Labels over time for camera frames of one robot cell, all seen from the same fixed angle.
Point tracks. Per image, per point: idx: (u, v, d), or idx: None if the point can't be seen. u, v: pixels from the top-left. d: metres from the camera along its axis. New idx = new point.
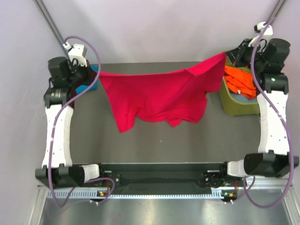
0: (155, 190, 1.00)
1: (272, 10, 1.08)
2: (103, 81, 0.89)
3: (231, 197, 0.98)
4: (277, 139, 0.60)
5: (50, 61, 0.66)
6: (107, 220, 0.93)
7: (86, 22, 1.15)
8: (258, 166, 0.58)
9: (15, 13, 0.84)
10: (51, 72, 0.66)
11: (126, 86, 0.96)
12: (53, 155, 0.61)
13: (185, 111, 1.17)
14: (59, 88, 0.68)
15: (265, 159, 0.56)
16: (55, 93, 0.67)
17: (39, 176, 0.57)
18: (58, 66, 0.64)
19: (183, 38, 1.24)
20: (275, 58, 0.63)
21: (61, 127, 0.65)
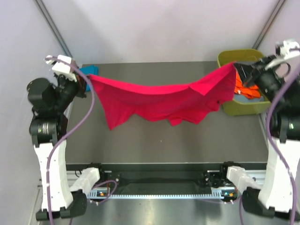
0: (155, 190, 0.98)
1: (273, 7, 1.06)
2: (96, 85, 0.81)
3: (231, 197, 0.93)
4: (280, 196, 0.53)
5: (29, 91, 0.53)
6: (107, 220, 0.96)
7: (86, 23, 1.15)
8: (256, 212, 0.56)
9: (16, 15, 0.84)
10: (33, 105, 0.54)
11: (122, 93, 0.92)
12: (51, 198, 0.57)
13: (187, 113, 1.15)
14: (46, 120, 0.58)
15: (264, 212, 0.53)
16: (42, 130, 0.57)
17: (41, 219, 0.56)
18: (41, 98, 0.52)
19: (183, 37, 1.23)
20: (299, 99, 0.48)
21: (54, 168, 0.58)
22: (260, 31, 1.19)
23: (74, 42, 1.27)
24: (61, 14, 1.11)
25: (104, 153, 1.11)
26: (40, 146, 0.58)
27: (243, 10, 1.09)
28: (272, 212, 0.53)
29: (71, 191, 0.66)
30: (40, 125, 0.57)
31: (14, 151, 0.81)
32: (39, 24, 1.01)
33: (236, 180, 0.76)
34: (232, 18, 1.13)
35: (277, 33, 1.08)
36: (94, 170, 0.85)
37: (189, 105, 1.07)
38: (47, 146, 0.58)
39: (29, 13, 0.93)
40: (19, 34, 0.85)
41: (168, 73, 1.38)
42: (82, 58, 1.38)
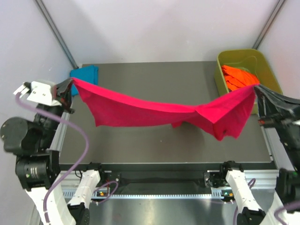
0: (155, 190, 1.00)
1: (273, 6, 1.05)
2: (82, 93, 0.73)
3: (231, 197, 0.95)
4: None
5: (3, 140, 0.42)
6: (107, 220, 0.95)
7: (86, 22, 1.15)
8: None
9: (15, 14, 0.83)
10: (15, 153, 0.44)
11: (117, 108, 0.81)
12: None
13: (194, 121, 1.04)
14: (33, 162, 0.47)
15: None
16: (31, 175, 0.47)
17: None
18: (20, 147, 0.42)
19: (183, 36, 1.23)
20: None
21: (53, 209, 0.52)
22: (260, 31, 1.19)
23: (73, 42, 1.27)
24: (61, 14, 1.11)
25: (104, 152, 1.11)
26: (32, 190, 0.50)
27: (243, 10, 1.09)
28: None
29: (73, 207, 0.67)
30: (28, 170, 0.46)
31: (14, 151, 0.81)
32: (39, 24, 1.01)
33: (235, 189, 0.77)
34: (232, 17, 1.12)
35: (277, 33, 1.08)
36: (94, 174, 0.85)
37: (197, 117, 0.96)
38: (40, 190, 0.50)
39: (29, 13, 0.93)
40: (19, 34, 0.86)
41: (168, 73, 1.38)
42: (83, 58, 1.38)
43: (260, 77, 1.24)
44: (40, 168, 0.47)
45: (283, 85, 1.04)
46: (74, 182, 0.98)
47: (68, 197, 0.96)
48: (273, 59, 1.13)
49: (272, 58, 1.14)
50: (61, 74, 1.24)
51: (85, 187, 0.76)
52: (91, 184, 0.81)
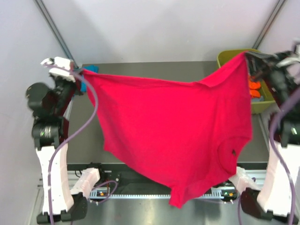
0: (155, 190, 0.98)
1: (273, 7, 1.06)
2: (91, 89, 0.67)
3: (231, 197, 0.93)
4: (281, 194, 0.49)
5: (29, 95, 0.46)
6: (108, 220, 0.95)
7: (86, 22, 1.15)
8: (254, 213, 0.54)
9: (16, 14, 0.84)
10: (35, 110, 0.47)
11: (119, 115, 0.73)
12: (53, 200, 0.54)
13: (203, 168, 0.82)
14: (48, 123, 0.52)
15: (263, 215, 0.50)
16: (45, 133, 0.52)
17: (41, 222, 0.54)
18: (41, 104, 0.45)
19: (183, 36, 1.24)
20: None
21: (56, 172, 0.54)
22: (260, 31, 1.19)
23: (74, 42, 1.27)
24: (62, 14, 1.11)
25: (103, 152, 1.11)
26: (41, 150, 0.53)
27: (243, 10, 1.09)
28: (270, 216, 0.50)
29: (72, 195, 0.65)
30: (43, 129, 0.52)
31: (14, 152, 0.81)
32: (39, 24, 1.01)
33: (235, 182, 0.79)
34: (232, 18, 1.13)
35: (277, 33, 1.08)
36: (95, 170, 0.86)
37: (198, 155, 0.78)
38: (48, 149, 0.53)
39: (29, 12, 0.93)
40: (19, 33, 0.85)
41: (168, 73, 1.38)
42: (83, 58, 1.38)
43: None
44: (53, 129, 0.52)
45: None
46: (74, 182, 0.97)
47: None
48: None
49: None
50: None
51: (85, 181, 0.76)
52: (91, 180, 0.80)
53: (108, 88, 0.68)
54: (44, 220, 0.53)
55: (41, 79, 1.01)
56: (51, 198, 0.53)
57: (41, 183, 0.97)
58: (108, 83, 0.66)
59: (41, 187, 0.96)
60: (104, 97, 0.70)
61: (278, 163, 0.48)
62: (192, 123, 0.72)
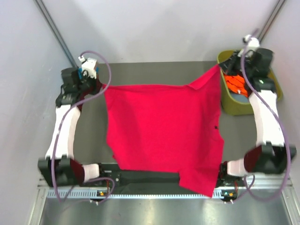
0: (155, 190, 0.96)
1: (273, 8, 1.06)
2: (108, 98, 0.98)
3: (231, 197, 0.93)
4: (272, 129, 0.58)
5: (63, 70, 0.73)
6: (107, 220, 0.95)
7: (86, 22, 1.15)
8: (258, 159, 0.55)
9: (16, 15, 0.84)
10: (64, 80, 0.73)
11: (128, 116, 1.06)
12: (57, 146, 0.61)
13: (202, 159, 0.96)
14: (70, 93, 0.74)
15: (265, 150, 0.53)
16: (66, 97, 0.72)
17: (41, 168, 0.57)
18: (70, 75, 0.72)
19: (183, 37, 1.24)
20: (261, 64, 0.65)
21: (67, 124, 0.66)
22: (261, 30, 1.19)
23: (74, 43, 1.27)
24: (62, 14, 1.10)
25: (103, 151, 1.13)
26: (60, 107, 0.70)
27: (244, 9, 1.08)
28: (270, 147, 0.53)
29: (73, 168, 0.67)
30: (67, 93, 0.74)
31: (14, 152, 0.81)
32: (39, 24, 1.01)
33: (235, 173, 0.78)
34: (232, 18, 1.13)
35: (278, 32, 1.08)
36: (96, 168, 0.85)
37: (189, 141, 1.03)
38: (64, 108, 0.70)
39: (29, 13, 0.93)
40: (19, 33, 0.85)
41: (168, 73, 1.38)
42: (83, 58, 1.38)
43: None
44: (73, 95, 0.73)
45: (283, 84, 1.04)
46: None
47: (74, 196, 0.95)
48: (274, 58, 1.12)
49: None
50: None
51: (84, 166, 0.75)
52: (90, 170, 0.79)
53: (121, 96, 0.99)
54: (43, 165, 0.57)
55: (41, 79, 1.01)
56: (57, 143, 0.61)
57: (41, 183, 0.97)
58: (123, 93, 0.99)
59: (41, 187, 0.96)
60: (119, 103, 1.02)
61: (261, 106, 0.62)
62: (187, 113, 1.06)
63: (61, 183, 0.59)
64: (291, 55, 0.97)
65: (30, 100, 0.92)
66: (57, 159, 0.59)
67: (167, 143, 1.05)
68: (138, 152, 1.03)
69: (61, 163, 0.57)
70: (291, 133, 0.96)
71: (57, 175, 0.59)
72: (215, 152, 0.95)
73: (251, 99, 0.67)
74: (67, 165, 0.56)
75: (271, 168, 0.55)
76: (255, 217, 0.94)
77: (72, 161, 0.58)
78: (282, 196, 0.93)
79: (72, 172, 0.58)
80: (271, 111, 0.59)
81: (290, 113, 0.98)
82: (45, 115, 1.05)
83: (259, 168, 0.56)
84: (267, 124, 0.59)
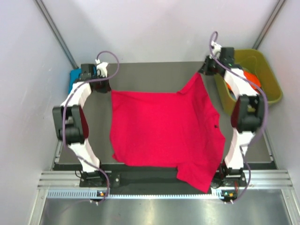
0: (155, 190, 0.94)
1: (272, 8, 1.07)
2: (116, 99, 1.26)
3: (231, 197, 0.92)
4: (245, 88, 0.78)
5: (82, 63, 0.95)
6: (107, 220, 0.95)
7: (87, 23, 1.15)
8: (240, 109, 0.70)
9: (17, 15, 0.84)
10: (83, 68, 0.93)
11: (131, 116, 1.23)
12: (70, 102, 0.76)
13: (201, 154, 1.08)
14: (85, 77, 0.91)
15: (242, 98, 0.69)
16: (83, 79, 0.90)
17: (56, 114, 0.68)
18: (87, 63, 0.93)
19: (183, 37, 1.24)
20: (228, 53, 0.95)
21: (78, 93, 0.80)
22: (260, 30, 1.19)
23: (74, 43, 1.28)
24: (62, 14, 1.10)
25: (102, 152, 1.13)
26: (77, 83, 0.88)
27: (244, 10, 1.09)
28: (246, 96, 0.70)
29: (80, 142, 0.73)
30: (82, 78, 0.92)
31: (13, 152, 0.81)
32: (39, 24, 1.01)
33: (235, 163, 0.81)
34: (232, 18, 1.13)
35: (277, 33, 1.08)
36: (98, 163, 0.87)
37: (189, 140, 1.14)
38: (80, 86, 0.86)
39: (29, 13, 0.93)
40: (19, 33, 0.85)
41: (168, 73, 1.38)
42: (83, 58, 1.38)
43: (260, 77, 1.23)
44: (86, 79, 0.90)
45: (283, 85, 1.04)
46: (74, 182, 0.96)
47: (74, 197, 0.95)
48: (273, 59, 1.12)
49: (272, 58, 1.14)
50: (61, 74, 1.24)
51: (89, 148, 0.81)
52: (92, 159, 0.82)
53: (126, 102, 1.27)
54: (56, 111, 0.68)
55: (41, 79, 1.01)
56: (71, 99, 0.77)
57: (41, 184, 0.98)
58: (129, 99, 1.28)
59: (41, 188, 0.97)
60: (124, 105, 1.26)
61: (233, 78, 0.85)
62: (184, 112, 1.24)
63: (70, 132, 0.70)
64: (290, 55, 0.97)
65: (30, 100, 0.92)
66: (69, 111, 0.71)
67: (168, 141, 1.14)
68: (139, 150, 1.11)
69: (72, 110, 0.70)
70: (291, 133, 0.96)
71: (68, 127, 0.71)
72: (217, 146, 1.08)
73: (227, 78, 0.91)
74: (77, 110, 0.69)
75: (253, 119, 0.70)
76: (255, 218, 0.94)
77: (80, 109, 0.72)
78: (282, 196, 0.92)
79: (80, 120, 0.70)
80: (239, 78, 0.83)
81: (290, 113, 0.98)
82: (45, 115, 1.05)
83: (243, 119, 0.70)
84: (241, 86, 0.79)
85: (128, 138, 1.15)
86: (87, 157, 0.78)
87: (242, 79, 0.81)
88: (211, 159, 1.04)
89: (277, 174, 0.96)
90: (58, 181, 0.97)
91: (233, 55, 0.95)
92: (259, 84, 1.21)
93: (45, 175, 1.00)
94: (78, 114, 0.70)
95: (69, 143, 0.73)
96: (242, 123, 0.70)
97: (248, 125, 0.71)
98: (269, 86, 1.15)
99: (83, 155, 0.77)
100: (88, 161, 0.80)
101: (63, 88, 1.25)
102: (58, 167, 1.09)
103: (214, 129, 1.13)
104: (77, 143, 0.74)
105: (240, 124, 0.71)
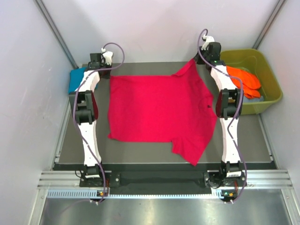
0: (155, 190, 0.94)
1: (272, 8, 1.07)
2: (114, 82, 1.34)
3: (231, 197, 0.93)
4: (226, 83, 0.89)
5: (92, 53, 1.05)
6: (107, 220, 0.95)
7: (87, 23, 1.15)
8: (222, 101, 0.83)
9: (16, 15, 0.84)
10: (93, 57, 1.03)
11: (128, 98, 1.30)
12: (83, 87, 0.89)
13: (195, 131, 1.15)
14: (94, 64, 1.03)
15: (224, 92, 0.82)
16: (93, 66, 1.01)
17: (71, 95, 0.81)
18: (96, 53, 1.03)
19: (183, 37, 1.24)
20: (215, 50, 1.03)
21: (90, 80, 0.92)
22: (261, 30, 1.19)
23: (74, 43, 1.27)
24: (62, 14, 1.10)
25: (102, 152, 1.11)
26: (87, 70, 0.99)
27: (243, 9, 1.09)
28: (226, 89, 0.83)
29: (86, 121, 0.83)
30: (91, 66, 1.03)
31: (13, 152, 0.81)
32: (39, 24, 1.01)
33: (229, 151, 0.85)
34: (232, 18, 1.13)
35: (277, 32, 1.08)
36: (100, 159, 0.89)
37: (184, 118, 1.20)
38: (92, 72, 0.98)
39: (29, 12, 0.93)
40: (19, 33, 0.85)
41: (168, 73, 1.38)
42: (83, 58, 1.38)
43: (260, 77, 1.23)
44: (96, 68, 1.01)
45: (282, 84, 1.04)
46: (74, 182, 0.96)
47: (74, 196, 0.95)
48: (273, 58, 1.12)
49: (271, 57, 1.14)
50: (61, 74, 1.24)
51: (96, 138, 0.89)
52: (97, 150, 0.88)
53: (124, 86, 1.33)
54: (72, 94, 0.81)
55: (41, 79, 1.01)
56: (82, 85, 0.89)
57: (41, 184, 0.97)
58: (127, 81, 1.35)
59: (41, 188, 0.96)
60: (123, 87, 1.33)
61: (218, 73, 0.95)
62: (179, 94, 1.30)
63: (82, 113, 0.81)
64: (290, 54, 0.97)
65: (30, 100, 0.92)
66: (82, 95, 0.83)
67: (163, 120, 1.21)
68: (134, 128, 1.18)
69: (85, 94, 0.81)
70: (291, 132, 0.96)
71: (81, 108, 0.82)
72: (208, 125, 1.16)
73: (212, 72, 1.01)
74: (89, 94, 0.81)
75: (233, 108, 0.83)
76: (255, 217, 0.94)
77: (93, 94, 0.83)
78: (282, 196, 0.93)
79: (92, 103, 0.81)
80: (223, 73, 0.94)
81: (289, 112, 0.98)
82: (45, 115, 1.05)
83: (225, 108, 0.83)
84: (223, 81, 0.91)
85: (125, 117, 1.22)
86: (92, 143, 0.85)
87: (225, 74, 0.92)
88: (202, 136, 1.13)
89: (278, 174, 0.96)
90: (58, 180, 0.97)
91: (219, 51, 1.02)
92: (259, 84, 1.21)
93: (45, 175, 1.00)
94: (91, 98, 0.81)
95: (79, 122, 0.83)
96: (224, 111, 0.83)
97: (229, 114, 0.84)
98: (268, 86, 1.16)
99: (88, 139, 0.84)
100: (92, 147, 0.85)
101: (63, 88, 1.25)
102: (58, 167, 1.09)
103: (207, 108, 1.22)
104: (86, 123, 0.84)
105: (223, 113, 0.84)
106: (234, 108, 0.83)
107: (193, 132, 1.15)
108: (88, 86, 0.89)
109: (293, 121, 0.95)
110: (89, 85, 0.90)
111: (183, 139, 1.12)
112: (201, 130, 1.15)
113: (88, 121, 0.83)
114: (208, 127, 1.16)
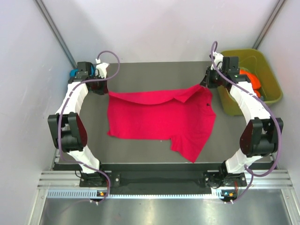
0: (155, 190, 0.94)
1: (273, 7, 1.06)
2: None
3: (231, 197, 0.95)
4: (257, 110, 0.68)
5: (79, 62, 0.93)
6: (107, 220, 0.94)
7: (87, 22, 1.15)
8: (254, 137, 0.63)
9: (15, 15, 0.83)
10: (80, 67, 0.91)
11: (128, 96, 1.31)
12: (66, 107, 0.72)
13: (194, 130, 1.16)
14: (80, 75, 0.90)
15: (255, 124, 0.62)
16: (77, 77, 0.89)
17: (51, 121, 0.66)
18: (84, 61, 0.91)
19: (183, 37, 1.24)
20: (232, 62, 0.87)
21: (72, 101, 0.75)
22: (261, 30, 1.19)
23: (74, 43, 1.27)
24: (62, 14, 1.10)
25: (103, 152, 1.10)
26: (71, 83, 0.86)
27: (244, 9, 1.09)
28: (257, 119, 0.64)
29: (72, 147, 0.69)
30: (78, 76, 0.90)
31: (13, 152, 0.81)
32: (39, 24, 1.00)
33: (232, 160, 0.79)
34: (232, 18, 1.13)
35: (278, 32, 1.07)
36: (97, 162, 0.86)
37: (183, 118, 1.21)
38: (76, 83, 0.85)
39: (29, 12, 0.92)
40: (19, 33, 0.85)
41: (168, 73, 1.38)
42: (83, 58, 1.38)
43: (261, 77, 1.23)
44: (83, 78, 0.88)
45: (283, 85, 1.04)
46: (74, 182, 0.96)
47: (74, 196, 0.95)
48: (273, 59, 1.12)
49: (272, 58, 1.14)
50: (61, 74, 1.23)
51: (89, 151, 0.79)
52: (92, 157, 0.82)
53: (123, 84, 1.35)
54: (52, 119, 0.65)
55: (41, 79, 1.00)
56: (66, 105, 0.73)
57: (41, 184, 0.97)
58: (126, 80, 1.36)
59: (41, 188, 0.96)
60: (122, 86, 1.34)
61: (243, 94, 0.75)
62: None
63: (67, 140, 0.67)
64: (291, 54, 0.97)
65: (29, 100, 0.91)
66: (65, 118, 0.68)
67: (163, 118, 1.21)
68: (135, 126, 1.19)
69: (69, 118, 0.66)
70: (290, 132, 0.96)
71: (65, 134, 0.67)
72: (208, 123, 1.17)
73: (233, 91, 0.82)
74: (73, 118, 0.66)
75: (266, 145, 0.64)
76: (257, 217, 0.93)
77: (78, 117, 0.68)
78: (282, 196, 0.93)
79: (77, 128, 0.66)
80: (249, 94, 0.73)
81: (290, 112, 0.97)
82: (45, 115, 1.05)
83: (255, 145, 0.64)
84: (251, 105, 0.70)
85: (125, 116, 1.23)
86: (87, 161, 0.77)
87: (252, 96, 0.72)
88: (201, 134, 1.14)
89: (278, 174, 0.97)
90: (58, 181, 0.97)
91: (237, 64, 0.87)
92: (259, 84, 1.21)
93: (45, 175, 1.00)
94: (75, 123, 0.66)
95: (66, 151, 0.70)
96: (254, 149, 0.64)
97: (261, 151, 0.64)
98: (269, 86, 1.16)
99: (83, 160, 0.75)
100: (88, 165, 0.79)
101: (63, 88, 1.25)
102: (58, 167, 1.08)
103: (206, 106, 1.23)
104: (76, 151, 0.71)
105: (251, 151, 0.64)
106: (269, 145, 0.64)
107: (192, 130, 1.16)
108: (72, 108, 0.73)
109: (292, 121, 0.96)
110: (73, 105, 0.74)
111: (181, 138, 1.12)
112: (200, 128, 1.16)
113: (77, 148, 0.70)
114: (208, 126, 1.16)
